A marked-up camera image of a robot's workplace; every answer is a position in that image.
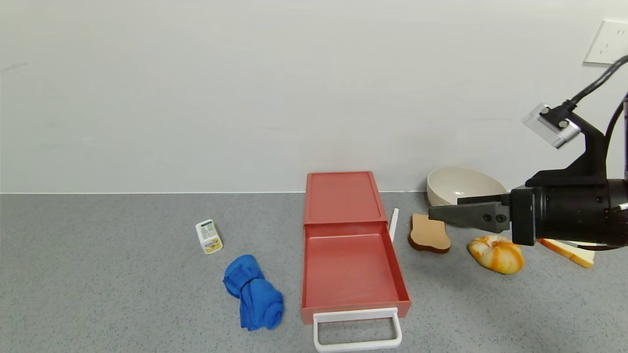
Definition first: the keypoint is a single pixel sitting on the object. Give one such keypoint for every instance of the small white yellow carton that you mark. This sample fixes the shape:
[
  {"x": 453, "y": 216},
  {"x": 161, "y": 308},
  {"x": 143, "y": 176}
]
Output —
[{"x": 209, "y": 237}]

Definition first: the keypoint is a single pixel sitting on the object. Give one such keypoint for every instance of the beige ribbed bowl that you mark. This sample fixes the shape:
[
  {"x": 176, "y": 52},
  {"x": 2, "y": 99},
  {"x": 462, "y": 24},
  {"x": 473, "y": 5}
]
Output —
[{"x": 454, "y": 184}]

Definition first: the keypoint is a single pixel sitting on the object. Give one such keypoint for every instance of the brown toast slice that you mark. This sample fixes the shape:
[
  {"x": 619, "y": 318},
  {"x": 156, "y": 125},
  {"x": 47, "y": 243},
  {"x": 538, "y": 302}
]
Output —
[{"x": 428, "y": 236}]

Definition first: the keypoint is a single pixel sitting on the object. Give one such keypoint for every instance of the white bread slice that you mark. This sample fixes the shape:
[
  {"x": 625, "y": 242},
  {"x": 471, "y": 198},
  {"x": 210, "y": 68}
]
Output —
[{"x": 571, "y": 251}]

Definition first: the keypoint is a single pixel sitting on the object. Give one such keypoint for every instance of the white marker pen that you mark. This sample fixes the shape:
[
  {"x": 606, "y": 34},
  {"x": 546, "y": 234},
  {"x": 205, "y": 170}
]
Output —
[{"x": 394, "y": 223}]

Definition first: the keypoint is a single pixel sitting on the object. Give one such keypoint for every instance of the orange swirl bread roll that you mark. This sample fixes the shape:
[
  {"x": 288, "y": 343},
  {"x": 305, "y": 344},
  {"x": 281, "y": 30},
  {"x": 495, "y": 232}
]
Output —
[{"x": 495, "y": 255}]

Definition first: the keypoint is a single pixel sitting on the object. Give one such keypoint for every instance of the blue rolled cloth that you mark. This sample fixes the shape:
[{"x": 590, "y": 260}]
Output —
[{"x": 255, "y": 291}]

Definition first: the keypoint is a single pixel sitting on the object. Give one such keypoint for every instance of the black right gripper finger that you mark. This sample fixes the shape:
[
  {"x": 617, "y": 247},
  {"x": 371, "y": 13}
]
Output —
[
  {"x": 471, "y": 215},
  {"x": 483, "y": 199}
]

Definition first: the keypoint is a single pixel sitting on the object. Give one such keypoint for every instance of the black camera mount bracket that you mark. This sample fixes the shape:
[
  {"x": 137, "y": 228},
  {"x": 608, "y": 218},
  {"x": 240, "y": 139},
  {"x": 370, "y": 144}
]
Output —
[{"x": 586, "y": 157}]

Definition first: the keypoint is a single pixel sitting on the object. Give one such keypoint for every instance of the white wall socket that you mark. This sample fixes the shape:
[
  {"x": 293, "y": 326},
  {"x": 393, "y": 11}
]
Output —
[{"x": 608, "y": 44}]

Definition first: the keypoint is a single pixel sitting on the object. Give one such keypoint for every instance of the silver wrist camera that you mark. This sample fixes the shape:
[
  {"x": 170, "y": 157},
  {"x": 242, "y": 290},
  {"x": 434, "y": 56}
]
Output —
[{"x": 550, "y": 125}]

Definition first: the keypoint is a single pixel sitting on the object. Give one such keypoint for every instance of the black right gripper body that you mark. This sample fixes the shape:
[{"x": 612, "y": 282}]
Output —
[{"x": 523, "y": 215}]

